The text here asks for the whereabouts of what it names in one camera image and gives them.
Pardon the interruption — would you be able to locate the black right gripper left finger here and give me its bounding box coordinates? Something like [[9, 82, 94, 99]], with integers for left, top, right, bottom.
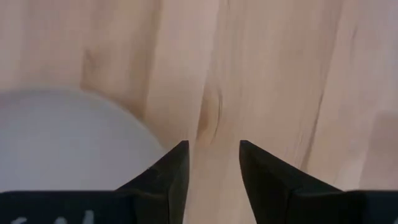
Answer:
[[114, 139, 190, 224]]

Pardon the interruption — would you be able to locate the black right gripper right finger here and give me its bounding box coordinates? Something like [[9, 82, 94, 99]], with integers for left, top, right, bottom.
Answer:
[[238, 139, 351, 224]]

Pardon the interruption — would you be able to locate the grey plate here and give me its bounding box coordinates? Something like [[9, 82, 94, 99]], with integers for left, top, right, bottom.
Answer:
[[0, 88, 167, 192]]

